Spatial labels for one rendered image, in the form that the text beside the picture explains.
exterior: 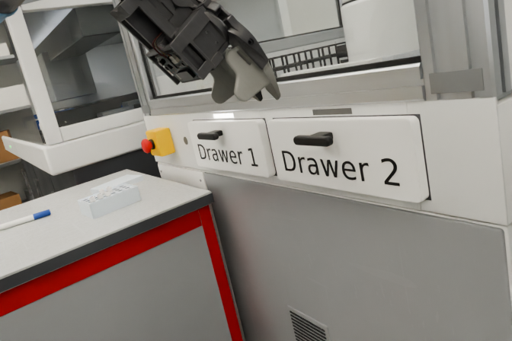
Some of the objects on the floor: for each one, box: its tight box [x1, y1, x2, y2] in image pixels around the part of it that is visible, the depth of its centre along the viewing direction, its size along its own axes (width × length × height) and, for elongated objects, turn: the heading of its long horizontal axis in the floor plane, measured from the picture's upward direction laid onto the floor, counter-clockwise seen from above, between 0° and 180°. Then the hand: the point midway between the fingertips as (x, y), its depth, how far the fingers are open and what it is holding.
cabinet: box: [158, 162, 512, 341], centre depth 120 cm, size 95×103×80 cm
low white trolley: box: [0, 169, 243, 341], centre depth 116 cm, size 58×62×76 cm
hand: (266, 87), depth 55 cm, fingers open, 3 cm apart
